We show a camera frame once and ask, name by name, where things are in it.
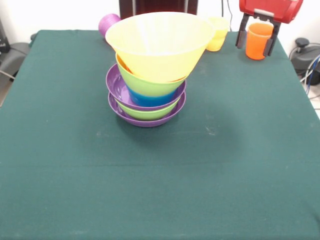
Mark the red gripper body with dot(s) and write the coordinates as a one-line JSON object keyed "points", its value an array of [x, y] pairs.
{"points": [[270, 8]]}

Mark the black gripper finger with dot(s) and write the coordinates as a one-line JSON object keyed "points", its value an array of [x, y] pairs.
{"points": [[241, 35], [271, 40]]}

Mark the large orange bowl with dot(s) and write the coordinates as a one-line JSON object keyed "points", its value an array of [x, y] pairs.
{"points": [[160, 50]]}

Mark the green bowl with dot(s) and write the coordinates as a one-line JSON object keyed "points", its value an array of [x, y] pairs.
{"points": [[150, 113], [150, 87]]}

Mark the small blue bowl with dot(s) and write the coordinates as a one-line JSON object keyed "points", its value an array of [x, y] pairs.
{"points": [[152, 100]]}

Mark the small red bowl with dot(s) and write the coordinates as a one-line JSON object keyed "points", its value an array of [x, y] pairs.
{"points": [[122, 63]]}

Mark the purple cup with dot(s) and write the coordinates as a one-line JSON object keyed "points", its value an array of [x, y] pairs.
{"points": [[107, 25]]}

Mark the purple bowl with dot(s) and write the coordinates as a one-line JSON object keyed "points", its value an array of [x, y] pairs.
{"points": [[150, 123], [116, 87]]}

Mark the red orange cup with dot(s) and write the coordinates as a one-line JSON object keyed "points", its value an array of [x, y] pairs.
{"points": [[256, 45]]}

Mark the yellow cup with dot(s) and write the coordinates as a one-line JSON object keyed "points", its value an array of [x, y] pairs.
{"points": [[215, 46], [221, 26]]}

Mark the dark green tablecloth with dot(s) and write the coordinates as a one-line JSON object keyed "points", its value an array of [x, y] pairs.
{"points": [[155, 200]]}

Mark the black device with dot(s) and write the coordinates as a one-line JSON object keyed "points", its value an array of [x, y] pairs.
{"points": [[3, 37]]}

